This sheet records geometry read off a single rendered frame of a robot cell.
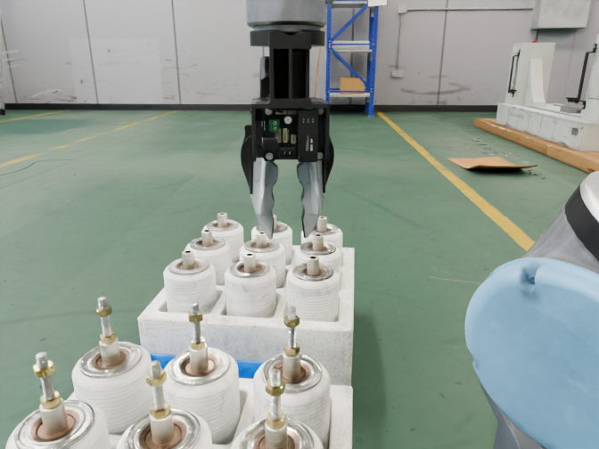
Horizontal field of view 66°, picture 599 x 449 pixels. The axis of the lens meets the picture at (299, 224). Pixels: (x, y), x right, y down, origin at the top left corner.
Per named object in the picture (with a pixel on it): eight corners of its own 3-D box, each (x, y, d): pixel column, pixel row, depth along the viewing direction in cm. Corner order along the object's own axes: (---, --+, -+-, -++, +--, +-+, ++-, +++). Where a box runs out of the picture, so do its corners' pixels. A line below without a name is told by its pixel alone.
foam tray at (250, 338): (351, 310, 122) (354, 247, 116) (349, 416, 86) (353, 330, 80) (208, 302, 127) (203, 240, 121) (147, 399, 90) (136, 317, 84)
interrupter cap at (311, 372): (315, 354, 62) (315, 349, 62) (328, 391, 55) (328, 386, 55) (258, 360, 61) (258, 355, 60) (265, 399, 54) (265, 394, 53)
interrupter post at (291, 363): (299, 368, 59) (299, 346, 58) (303, 379, 57) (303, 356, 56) (281, 370, 59) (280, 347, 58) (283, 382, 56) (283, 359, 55)
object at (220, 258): (238, 309, 109) (235, 237, 103) (227, 330, 100) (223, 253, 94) (199, 306, 110) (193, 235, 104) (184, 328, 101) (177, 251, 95)
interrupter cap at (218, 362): (163, 360, 61) (163, 355, 60) (219, 345, 64) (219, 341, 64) (176, 395, 54) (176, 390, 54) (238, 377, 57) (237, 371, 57)
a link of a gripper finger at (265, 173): (242, 250, 47) (253, 162, 44) (245, 231, 53) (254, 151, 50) (273, 254, 48) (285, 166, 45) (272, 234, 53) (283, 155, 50)
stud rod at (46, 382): (53, 412, 49) (41, 350, 47) (61, 413, 49) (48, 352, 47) (46, 418, 48) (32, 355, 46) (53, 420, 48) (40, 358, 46)
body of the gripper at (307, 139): (249, 169, 43) (244, 27, 39) (251, 152, 51) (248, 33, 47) (332, 167, 43) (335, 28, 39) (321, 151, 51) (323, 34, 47)
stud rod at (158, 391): (168, 424, 47) (161, 362, 45) (160, 430, 47) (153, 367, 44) (163, 420, 48) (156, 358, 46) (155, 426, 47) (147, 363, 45)
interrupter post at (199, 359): (188, 365, 60) (185, 343, 58) (206, 361, 61) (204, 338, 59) (192, 376, 58) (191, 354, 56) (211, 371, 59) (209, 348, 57)
